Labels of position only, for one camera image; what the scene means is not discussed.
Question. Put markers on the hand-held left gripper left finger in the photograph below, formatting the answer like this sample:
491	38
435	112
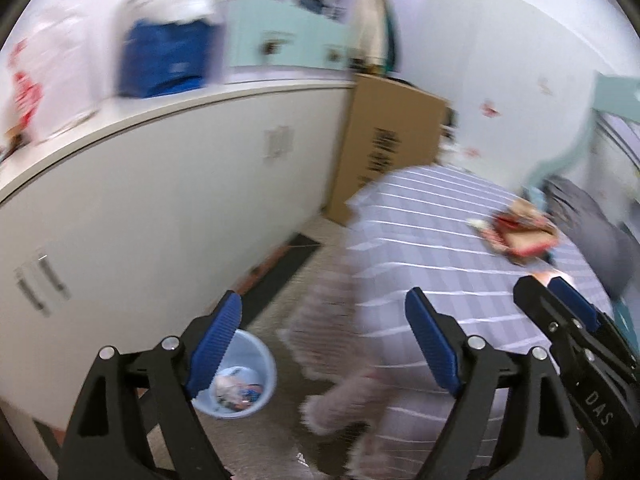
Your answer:
215	345

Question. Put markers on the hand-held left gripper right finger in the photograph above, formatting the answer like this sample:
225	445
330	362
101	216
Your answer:
432	345

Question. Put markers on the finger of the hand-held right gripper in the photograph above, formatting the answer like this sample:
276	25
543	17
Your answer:
545	310
575	300

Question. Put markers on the light blue plastic bin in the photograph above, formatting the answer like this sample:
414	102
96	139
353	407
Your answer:
260	360

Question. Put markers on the red snack wrapper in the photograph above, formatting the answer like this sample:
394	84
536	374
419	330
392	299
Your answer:
520	242

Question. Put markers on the brown paper wrapper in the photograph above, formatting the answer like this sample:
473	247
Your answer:
527	207

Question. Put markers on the white tissue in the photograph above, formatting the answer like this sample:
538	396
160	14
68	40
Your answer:
477	223

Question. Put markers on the crumpled scraps heap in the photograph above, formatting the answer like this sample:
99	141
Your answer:
237	390

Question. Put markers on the grey folded blanket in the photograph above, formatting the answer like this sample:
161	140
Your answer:
590	230

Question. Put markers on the black floor mat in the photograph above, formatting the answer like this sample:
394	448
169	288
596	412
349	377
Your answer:
285	275

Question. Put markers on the white low cabinet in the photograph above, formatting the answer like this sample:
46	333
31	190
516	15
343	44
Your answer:
150	210

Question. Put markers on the large cardboard box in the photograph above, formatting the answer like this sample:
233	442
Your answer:
385	145

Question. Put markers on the cream butterfly sticker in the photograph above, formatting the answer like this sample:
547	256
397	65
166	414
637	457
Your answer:
545	85

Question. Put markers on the blue woven bag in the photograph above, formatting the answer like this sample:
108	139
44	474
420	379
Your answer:
165	60

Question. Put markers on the pine cone ornament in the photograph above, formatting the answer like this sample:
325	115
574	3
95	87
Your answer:
333	55
272	47

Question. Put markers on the dark hanging jacket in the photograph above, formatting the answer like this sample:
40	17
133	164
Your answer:
393	35

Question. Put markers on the teal drawer unit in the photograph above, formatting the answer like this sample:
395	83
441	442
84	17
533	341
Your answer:
295	35

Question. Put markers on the white red-print plastic bag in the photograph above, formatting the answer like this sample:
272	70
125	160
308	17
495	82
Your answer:
60	60

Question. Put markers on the cream hanging jacket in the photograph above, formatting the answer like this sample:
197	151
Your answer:
371	25

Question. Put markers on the teal bunk bed frame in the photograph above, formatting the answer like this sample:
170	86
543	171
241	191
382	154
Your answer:
610	92

